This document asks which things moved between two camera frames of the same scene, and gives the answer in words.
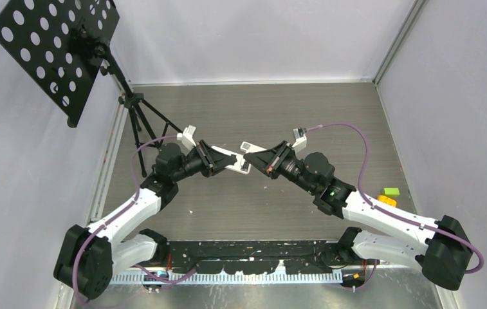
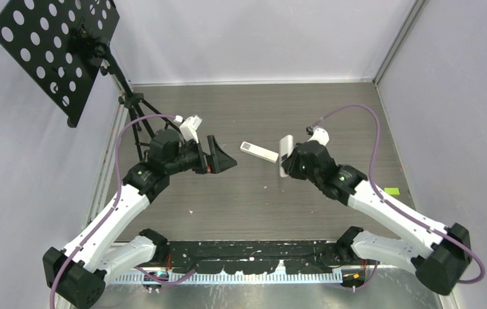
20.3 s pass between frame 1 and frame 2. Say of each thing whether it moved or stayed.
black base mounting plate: stayed
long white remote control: stayed
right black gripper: moved
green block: stayed
